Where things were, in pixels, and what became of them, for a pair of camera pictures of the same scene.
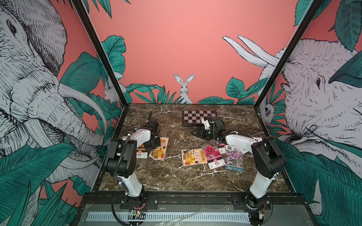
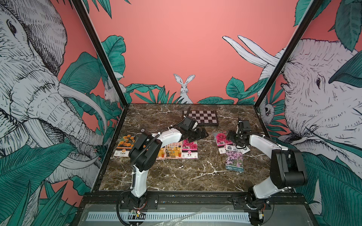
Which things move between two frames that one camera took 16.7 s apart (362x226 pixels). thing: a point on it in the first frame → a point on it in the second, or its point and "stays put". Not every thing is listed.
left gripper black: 157,138 → 199,136
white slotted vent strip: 168,216 stays put
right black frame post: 308,16 stays put
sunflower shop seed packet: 193,157 → 174,150
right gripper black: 200,129 → 230,134
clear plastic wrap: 178,221 stays put
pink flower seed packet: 214,157 → 189,150
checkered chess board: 193,118 stays put
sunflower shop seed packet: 159,153 stays put
